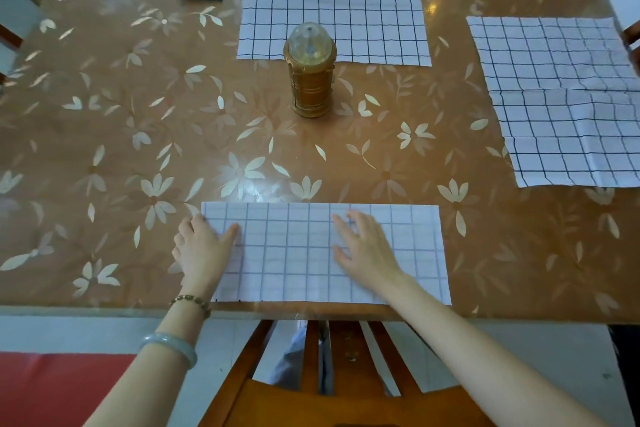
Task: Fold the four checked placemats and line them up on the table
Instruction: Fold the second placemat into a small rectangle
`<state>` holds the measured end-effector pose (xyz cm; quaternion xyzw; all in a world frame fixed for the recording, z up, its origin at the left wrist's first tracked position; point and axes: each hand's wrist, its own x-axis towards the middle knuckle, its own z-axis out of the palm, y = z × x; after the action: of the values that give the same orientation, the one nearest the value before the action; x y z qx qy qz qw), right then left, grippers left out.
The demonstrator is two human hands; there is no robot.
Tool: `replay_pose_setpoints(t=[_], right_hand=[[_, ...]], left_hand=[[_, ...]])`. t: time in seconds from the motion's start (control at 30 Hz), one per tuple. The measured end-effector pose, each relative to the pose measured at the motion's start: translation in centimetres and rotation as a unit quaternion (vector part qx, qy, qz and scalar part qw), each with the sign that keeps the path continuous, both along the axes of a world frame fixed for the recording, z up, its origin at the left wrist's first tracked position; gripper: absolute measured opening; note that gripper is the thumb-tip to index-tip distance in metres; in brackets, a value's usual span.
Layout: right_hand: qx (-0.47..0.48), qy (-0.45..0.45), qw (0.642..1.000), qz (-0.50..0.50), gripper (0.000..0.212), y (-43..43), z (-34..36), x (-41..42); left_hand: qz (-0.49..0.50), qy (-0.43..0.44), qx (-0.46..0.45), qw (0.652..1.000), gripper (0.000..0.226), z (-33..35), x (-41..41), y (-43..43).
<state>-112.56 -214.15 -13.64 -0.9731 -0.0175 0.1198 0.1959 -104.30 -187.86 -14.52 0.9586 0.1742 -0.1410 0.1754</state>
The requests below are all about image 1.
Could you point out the floral brown table cover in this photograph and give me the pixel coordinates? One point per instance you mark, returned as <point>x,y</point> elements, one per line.
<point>60,151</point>

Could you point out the pale green jade bangle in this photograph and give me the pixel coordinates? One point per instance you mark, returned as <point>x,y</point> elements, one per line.
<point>175,341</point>

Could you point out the person's right hand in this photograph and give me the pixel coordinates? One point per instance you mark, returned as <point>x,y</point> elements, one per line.
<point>370,256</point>

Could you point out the person's right forearm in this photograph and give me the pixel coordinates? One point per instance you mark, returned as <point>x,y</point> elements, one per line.
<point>475,361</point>

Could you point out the gold lantern lamp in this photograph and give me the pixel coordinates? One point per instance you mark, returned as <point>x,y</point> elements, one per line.
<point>310,86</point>

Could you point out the person's left hand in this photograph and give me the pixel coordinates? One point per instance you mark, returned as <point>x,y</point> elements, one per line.
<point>202,256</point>

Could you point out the red floor mat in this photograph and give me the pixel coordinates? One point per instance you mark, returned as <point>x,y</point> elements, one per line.
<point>50,391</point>

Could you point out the person's left forearm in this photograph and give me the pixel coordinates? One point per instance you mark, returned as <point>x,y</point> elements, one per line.
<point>145,391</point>

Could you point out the person's grey trousers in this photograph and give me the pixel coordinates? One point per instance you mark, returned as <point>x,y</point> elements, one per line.
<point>290,361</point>

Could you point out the large grid cloth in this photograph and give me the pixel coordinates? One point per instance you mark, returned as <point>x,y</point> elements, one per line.
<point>560,106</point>

